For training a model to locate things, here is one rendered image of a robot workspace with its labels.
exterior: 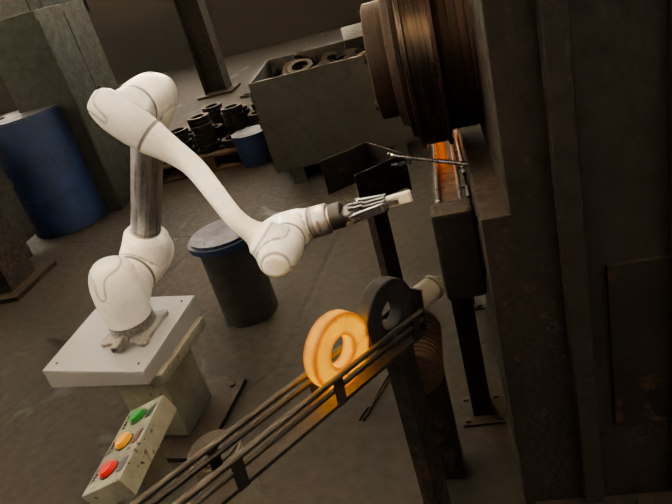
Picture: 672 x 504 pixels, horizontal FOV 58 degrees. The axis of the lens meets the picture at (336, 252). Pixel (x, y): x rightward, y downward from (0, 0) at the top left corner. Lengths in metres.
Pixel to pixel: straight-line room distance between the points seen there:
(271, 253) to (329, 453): 0.76
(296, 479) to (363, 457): 0.22
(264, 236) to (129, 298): 0.64
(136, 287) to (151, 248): 0.15
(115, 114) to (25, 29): 3.17
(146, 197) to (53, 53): 2.90
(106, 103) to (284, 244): 0.61
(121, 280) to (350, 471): 0.93
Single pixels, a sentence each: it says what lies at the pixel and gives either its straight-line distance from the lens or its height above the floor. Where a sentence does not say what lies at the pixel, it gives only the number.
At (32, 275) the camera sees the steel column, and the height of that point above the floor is 0.03.
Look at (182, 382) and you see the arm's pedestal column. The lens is 2.25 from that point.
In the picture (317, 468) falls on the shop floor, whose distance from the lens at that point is 2.00.
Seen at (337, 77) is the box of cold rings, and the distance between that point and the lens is 4.02.
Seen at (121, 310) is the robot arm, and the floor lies 0.55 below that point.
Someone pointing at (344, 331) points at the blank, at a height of 0.76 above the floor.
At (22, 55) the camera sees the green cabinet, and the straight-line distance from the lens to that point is 4.96.
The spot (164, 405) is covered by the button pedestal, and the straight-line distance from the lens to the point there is 1.45.
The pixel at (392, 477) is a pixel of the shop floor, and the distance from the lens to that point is 1.91.
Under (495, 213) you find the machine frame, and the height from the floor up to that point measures 0.87.
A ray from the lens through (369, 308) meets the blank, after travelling 1.21.
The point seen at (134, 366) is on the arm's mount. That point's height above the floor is 0.40.
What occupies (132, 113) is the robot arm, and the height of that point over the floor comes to 1.14.
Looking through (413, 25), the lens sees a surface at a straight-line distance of 1.36.
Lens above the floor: 1.40
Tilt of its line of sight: 26 degrees down
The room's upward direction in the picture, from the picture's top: 16 degrees counter-clockwise
